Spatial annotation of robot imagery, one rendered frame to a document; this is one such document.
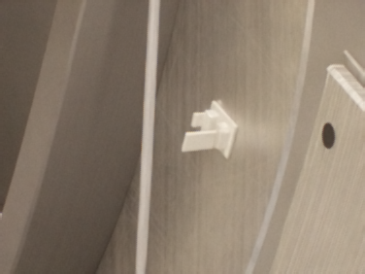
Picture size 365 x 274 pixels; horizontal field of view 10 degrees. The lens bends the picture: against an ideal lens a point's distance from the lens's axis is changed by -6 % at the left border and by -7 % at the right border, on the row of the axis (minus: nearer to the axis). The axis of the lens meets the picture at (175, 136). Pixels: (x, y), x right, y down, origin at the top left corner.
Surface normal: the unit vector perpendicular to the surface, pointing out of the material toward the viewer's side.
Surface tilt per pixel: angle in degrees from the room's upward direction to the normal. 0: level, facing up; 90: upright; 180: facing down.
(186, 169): 90
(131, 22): 112
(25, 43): 66
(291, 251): 90
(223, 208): 90
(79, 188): 125
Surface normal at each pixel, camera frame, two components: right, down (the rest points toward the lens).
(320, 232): -0.88, 0.04
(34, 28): 0.44, -0.32
